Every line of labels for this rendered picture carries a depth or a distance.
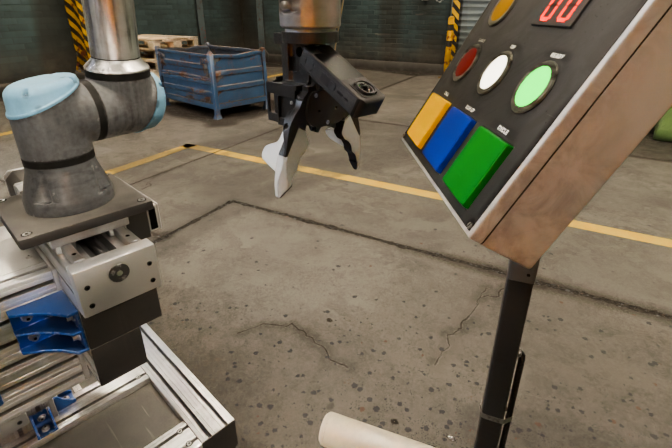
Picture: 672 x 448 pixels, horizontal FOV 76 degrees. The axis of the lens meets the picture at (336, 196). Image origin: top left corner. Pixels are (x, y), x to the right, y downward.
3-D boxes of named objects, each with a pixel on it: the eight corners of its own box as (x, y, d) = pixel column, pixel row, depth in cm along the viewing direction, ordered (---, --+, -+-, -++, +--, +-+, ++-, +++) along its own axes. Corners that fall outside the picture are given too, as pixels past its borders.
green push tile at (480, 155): (460, 206, 43) (507, 143, 41) (440, 179, 50) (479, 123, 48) (475, 214, 44) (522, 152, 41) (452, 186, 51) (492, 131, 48)
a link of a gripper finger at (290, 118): (293, 163, 56) (320, 104, 57) (302, 166, 55) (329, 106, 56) (268, 149, 53) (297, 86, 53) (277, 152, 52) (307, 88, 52)
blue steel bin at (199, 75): (161, 105, 550) (152, 45, 521) (214, 96, 605) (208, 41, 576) (217, 120, 477) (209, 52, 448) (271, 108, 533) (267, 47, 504)
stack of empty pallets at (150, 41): (107, 86, 674) (97, 36, 645) (154, 79, 744) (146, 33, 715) (163, 94, 618) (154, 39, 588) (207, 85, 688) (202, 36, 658)
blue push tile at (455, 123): (434, 171, 52) (472, 118, 50) (420, 152, 59) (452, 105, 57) (446, 178, 53) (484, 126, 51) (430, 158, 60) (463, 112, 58)
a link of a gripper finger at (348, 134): (344, 147, 69) (318, 106, 63) (372, 155, 65) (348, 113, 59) (333, 162, 68) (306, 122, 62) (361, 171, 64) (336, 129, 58)
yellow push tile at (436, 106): (416, 146, 62) (447, 101, 59) (405, 132, 69) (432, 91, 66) (426, 152, 62) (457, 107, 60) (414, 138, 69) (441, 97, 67)
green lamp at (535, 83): (512, 112, 42) (520, 66, 40) (513, 103, 46) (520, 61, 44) (547, 115, 41) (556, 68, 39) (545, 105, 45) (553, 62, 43)
